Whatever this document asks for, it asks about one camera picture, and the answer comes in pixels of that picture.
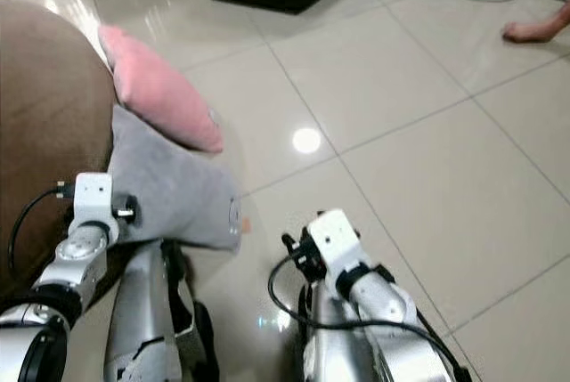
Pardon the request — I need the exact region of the grey pillow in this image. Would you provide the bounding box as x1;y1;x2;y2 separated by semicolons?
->
111;104;243;251

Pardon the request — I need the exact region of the brown fabric sofa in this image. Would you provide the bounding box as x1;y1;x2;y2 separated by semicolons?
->
0;0;118;305

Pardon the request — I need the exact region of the pink pillow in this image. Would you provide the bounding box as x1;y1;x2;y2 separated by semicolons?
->
98;24;224;154

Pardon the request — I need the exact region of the silver left robot leg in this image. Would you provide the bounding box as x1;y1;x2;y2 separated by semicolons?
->
102;240;221;382

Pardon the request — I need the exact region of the person's bare foot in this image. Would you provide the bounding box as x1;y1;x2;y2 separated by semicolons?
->
502;4;570;45

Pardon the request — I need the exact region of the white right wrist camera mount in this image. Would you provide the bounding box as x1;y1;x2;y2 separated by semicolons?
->
307;208;367;290

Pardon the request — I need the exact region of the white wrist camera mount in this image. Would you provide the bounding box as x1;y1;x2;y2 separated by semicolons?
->
307;208;367;290
71;173;115;245

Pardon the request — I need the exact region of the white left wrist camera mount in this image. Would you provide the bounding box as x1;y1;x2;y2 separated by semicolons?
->
71;173;115;245

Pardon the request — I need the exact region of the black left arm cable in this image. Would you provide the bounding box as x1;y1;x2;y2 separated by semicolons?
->
8;183;75;287

